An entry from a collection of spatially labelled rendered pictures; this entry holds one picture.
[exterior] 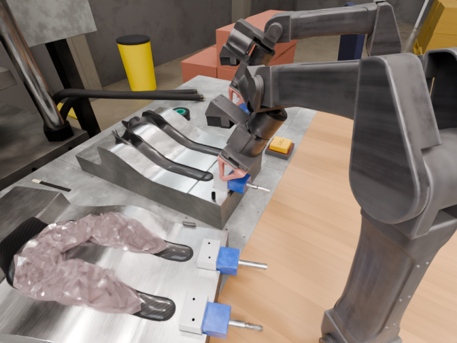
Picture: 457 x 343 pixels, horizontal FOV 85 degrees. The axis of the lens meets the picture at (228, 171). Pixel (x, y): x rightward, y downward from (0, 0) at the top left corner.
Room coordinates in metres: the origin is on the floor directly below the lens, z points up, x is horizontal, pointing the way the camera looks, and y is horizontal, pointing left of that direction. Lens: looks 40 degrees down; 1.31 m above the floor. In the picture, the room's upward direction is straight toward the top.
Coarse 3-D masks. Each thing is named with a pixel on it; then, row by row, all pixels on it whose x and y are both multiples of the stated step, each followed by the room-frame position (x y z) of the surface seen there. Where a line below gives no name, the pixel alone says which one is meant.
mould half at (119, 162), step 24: (168, 120) 0.69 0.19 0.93; (96, 144) 0.66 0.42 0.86; (120, 144) 0.55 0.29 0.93; (168, 144) 0.60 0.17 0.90; (216, 144) 0.62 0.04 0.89; (96, 168) 0.57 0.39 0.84; (120, 168) 0.52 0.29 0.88; (144, 168) 0.50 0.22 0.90; (144, 192) 0.49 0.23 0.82; (168, 192) 0.44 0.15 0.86; (192, 192) 0.42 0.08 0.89; (216, 192) 0.42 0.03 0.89; (192, 216) 0.41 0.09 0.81; (216, 216) 0.38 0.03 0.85
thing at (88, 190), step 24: (216, 96) 1.16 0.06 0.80; (120, 120) 0.92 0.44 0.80; (192, 120) 0.92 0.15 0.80; (288, 120) 0.92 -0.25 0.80; (48, 168) 0.61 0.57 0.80; (72, 168) 0.61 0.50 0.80; (264, 168) 0.61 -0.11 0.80; (0, 192) 0.51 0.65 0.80; (72, 192) 0.51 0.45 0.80; (96, 192) 0.51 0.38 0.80; (120, 192) 0.51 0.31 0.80; (168, 216) 0.42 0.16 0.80; (240, 216) 0.42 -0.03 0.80; (240, 240) 0.35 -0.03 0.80
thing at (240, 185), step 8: (216, 168) 0.45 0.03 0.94; (224, 168) 0.45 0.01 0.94; (216, 176) 0.43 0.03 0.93; (248, 176) 0.43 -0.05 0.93; (216, 184) 0.43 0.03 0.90; (224, 184) 0.42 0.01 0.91; (232, 184) 0.42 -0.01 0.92; (240, 184) 0.41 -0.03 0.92; (248, 184) 0.42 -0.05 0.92; (256, 184) 0.41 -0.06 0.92; (240, 192) 0.41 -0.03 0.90; (264, 192) 0.40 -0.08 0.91
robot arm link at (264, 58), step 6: (252, 42) 0.71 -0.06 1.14; (258, 42) 0.72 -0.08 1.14; (258, 48) 0.70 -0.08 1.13; (264, 48) 0.70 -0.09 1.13; (270, 48) 0.71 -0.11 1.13; (252, 54) 0.71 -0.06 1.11; (258, 54) 0.70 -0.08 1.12; (264, 54) 0.69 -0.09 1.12; (270, 54) 0.69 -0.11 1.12; (252, 60) 0.71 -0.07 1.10; (258, 60) 0.70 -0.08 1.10; (264, 60) 0.70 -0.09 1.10; (270, 60) 0.71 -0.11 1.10
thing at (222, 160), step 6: (222, 156) 0.40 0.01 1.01; (222, 162) 0.40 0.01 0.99; (228, 162) 0.39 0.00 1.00; (234, 162) 0.40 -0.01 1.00; (222, 168) 0.41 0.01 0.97; (234, 168) 0.39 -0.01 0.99; (222, 174) 0.42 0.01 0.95; (234, 174) 0.40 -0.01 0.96; (240, 174) 0.38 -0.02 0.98; (222, 180) 0.42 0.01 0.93
